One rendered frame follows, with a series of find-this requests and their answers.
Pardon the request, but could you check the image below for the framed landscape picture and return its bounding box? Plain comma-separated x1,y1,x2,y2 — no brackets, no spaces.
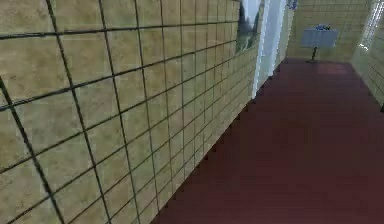
235,0,262,55

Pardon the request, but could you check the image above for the white room door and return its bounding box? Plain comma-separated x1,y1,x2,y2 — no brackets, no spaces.
251,0,288,100

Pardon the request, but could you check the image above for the white pedestal table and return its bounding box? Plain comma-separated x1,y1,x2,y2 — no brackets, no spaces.
300,27,340,64

